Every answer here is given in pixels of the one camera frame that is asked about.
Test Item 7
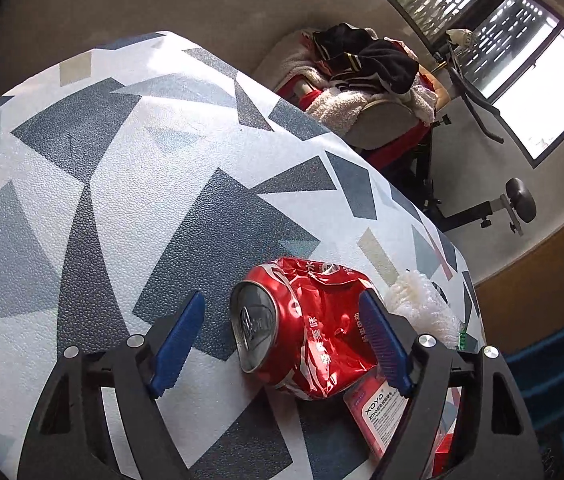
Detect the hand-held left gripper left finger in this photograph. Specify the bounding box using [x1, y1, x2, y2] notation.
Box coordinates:
[16, 291, 206, 480]

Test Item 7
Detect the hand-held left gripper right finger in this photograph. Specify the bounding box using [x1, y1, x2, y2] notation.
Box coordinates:
[358, 290, 545, 480]

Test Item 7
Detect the crushed red drink can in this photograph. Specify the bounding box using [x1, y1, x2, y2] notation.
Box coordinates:
[229, 256, 387, 401]

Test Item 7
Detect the white foam fruit net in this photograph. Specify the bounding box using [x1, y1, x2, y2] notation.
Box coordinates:
[387, 270, 463, 349]

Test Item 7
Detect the red plastic packet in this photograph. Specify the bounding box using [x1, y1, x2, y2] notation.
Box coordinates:
[343, 375, 459, 480]

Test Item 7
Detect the green plastic wrapper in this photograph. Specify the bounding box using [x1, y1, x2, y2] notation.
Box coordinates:
[454, 322, 481, 354]

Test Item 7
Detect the black exercise bike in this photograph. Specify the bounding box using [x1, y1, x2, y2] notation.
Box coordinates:
[402, 40, 539, 237]

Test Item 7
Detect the wooden panel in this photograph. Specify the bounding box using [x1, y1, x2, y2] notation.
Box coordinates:
[474, 205, 564, 357]

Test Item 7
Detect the blue fabric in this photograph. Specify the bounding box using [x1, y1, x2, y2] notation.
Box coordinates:
[502, 300, 564, 480]

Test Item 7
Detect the red cloth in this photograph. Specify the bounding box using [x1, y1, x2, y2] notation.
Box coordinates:
[274, 75, 434, 169]

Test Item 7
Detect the beige armchair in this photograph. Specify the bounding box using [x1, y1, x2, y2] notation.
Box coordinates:
[254, 27, 451, 167]

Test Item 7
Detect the white fluffy towel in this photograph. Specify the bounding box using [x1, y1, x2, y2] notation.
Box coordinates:
[262, 30, 389, 137]

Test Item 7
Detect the white pink cloth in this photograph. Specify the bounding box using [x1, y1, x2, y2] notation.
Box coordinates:
[402, 42, 439, 127]

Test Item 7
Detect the black striped garment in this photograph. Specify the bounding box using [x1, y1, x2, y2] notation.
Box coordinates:
[312, 22, 421, 97]

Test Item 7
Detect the window with patterned screens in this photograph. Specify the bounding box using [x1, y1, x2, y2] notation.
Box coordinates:
[342, 0, 564, 169]

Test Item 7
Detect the white cloth on handlebar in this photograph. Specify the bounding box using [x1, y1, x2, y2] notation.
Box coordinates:
[445, 28, 478, 52]

